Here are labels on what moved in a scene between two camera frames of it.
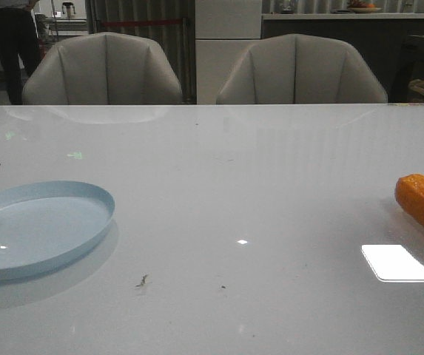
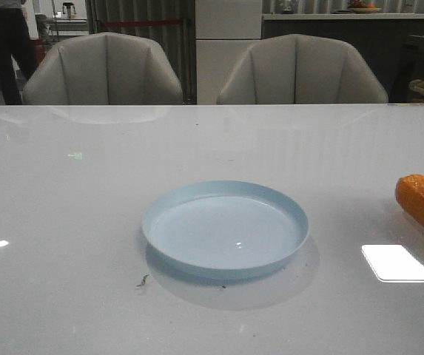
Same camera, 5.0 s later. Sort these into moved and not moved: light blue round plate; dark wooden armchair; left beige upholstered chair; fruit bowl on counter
Moved: light blue round plate
Not moved: fruit bowl on counter; left beige upholstered chair; dark wooden armchair
